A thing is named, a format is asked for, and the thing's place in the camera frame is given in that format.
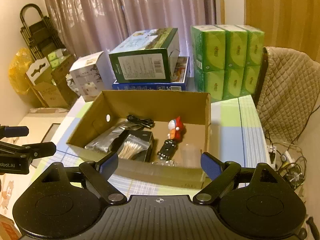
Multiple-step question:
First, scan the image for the silver foil bag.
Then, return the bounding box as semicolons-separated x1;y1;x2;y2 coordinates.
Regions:
85;121;143;153

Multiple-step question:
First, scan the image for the clear plastic container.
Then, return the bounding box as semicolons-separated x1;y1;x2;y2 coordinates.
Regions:
181;144;201;168

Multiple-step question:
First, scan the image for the cotton swab bag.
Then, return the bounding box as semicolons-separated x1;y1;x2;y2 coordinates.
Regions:
117;134;150;160

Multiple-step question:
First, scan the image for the black shaver box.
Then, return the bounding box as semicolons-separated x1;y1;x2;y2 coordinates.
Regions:
129;130;154;163

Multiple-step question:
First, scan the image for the doraemon lucky cat figure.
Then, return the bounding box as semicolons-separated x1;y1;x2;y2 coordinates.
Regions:
168;116;184;142

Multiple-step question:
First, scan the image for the black usb cable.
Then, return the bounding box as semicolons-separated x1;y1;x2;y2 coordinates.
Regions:
126;114;155;129

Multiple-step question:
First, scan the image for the open floor box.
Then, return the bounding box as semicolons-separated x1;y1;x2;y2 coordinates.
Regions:
31;123;60;168

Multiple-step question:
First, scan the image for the checkered tablecloth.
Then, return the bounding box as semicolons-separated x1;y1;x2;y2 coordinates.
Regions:
32;96;270;197

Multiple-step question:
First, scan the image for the brown floor carton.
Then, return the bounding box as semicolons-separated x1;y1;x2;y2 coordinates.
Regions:
26;55;78;109

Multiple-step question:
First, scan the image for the white power strip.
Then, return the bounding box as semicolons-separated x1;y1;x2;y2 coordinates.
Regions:
267;144;295;168

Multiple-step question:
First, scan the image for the brown cardboard box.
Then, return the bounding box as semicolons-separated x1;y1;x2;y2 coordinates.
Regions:
67;90;211;189

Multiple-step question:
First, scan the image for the yellow plastic bag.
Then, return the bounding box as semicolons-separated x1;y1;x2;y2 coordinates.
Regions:
8;48;33;95

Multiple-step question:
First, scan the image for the white humidifier box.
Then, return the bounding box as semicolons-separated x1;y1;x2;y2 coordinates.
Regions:
69;51;115;102

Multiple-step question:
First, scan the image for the black folding ladder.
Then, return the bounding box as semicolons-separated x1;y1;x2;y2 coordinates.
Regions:
20;3;65;61

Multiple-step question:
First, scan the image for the blue flat box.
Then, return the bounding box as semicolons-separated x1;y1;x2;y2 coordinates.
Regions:
112;56;190;91

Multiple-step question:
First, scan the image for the quilted beige chair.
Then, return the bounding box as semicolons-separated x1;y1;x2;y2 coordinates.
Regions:
253;47;319;142

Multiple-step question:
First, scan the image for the green tissue pack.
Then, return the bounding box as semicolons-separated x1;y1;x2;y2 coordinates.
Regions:
190;24;265;102

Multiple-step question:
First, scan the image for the green milk carton box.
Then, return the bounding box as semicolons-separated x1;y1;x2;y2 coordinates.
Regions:
108;28;180;83

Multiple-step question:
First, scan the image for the pink curtain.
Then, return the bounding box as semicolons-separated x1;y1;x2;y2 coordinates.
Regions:
45;0;216;56

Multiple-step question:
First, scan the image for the wooden door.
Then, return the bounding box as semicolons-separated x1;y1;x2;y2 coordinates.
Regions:
245;0;319;61

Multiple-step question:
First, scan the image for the black power cable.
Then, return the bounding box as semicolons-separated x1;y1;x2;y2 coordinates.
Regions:
263;104;320;188

